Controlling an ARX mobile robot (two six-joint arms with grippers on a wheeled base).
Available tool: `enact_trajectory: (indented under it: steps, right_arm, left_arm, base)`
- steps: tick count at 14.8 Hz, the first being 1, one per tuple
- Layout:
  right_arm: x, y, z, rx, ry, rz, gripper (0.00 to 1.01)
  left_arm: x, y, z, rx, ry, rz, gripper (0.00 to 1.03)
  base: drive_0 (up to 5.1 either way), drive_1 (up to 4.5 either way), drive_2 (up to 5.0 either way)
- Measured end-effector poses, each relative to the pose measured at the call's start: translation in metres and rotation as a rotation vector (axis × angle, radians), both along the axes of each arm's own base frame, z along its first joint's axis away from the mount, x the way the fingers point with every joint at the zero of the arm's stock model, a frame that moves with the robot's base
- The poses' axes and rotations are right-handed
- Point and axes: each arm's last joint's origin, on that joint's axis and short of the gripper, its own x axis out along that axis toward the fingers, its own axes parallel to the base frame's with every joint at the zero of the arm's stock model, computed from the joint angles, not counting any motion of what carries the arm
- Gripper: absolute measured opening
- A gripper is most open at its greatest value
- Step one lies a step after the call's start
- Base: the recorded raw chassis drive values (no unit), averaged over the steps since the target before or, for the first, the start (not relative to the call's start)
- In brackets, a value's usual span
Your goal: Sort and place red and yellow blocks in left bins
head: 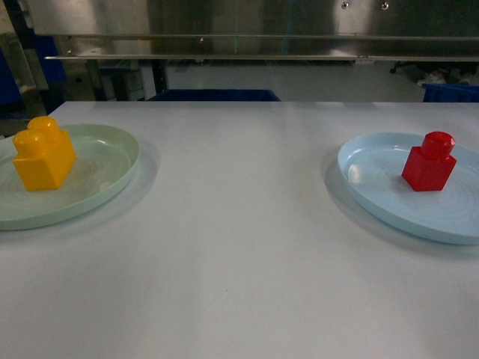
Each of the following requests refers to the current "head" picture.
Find red toy block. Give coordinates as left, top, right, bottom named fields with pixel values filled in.
left=401, top=131, right=457, bottom=191

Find dark blue bin behind table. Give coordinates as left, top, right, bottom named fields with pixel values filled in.
left=148, top=89, right=281, bottom=102

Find light blue plate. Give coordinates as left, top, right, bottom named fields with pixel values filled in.
left=338, top=132, right=478, bottom=245

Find light green plate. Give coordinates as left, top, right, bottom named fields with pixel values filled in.
left=1, top=124, right=141, bottom=230

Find yellow toy block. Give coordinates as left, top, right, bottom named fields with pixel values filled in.
left=13, top=116, right=76, bottom=191

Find blue bin far right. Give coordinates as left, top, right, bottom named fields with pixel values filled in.
left=422, top=84, right=478, bottom=102

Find stainless steel shelf rail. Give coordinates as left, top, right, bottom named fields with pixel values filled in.
left=43, top=33, right=479, bottom=62

